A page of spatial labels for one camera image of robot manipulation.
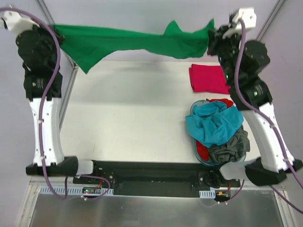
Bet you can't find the green t shirt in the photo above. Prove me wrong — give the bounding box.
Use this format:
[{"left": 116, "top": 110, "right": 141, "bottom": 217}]
[{"left": 55, "top": 19, "right": 214, "bottom": 73}]

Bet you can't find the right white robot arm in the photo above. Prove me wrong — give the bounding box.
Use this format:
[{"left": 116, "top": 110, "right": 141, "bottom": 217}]
[{"left": 207, "top": 9, "right": 303, "bottom": 187}]

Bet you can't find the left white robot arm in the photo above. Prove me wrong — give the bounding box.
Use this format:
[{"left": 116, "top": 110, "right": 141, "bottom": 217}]
[{"left": 16, "top": 25, "right": 100, "bottom": 184}]

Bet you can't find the folded pink t shirt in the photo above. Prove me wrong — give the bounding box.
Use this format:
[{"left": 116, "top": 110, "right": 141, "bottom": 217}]
[{"left": 189, "top": 64, "right": 230, "bottom": 95}]

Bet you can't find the red t shirt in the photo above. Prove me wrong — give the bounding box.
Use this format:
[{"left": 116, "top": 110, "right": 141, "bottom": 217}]
[{"left": 206, "top": 98, "right": 234, "bottom": 108}]

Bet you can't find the turquoise t shirt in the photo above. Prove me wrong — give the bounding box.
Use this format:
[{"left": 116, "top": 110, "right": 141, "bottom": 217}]
[{"left": 185, "top": 101, "right": 244, "bottom": 148}]

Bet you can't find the grey t shirt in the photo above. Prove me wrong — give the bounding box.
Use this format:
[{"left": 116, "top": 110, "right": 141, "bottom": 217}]
[{"left": 207, "top": 125, "right": 250, "bottom": 164}]

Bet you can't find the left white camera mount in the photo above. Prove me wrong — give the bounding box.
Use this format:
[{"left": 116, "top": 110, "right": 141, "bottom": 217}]
[{"left": 0, "top": 10, "right": 40, "bottom": 35}]

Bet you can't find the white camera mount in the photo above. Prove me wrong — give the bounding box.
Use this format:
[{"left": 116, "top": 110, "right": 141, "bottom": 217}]
[
  {"left": 232, "top": 7, "right": 257, "bottom": 30},
  {"left": 0, "top": 10, "right": 40, "bottom": 35}
]

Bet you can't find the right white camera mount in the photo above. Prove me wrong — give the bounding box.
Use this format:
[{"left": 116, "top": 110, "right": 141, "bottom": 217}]
[{"left": 232, "top": 7, "right": 257, "bottom": 30}]

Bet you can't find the left aluminium frame post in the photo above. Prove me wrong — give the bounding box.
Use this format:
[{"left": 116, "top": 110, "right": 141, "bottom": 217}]
[{"left": 35, "top": 0, "right": 80, "bottom": 114}]

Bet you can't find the aluminium frame post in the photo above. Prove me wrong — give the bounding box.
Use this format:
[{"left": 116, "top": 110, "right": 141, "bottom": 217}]
[
  {"left": 256, "top": 0, "right": 288, "bottom": 41},
  {"left": 35, "top": 0, "right": 80, "bottom": 114}
]

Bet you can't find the right aluminium frame post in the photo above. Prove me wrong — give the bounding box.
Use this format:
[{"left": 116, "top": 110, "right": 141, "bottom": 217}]
[{"left": 256, "top": 0, "right": 288, "bottom": 41}]

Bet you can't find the right white cable duct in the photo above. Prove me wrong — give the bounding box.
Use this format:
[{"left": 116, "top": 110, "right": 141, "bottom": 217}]
[{"left": 199, "top": 189, "right": 216, "bottom": 199}]

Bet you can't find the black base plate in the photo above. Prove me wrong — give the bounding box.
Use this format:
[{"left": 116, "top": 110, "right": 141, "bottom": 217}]
[{"left": 72, "top": 161, "right": 241, "bottom": 198}]

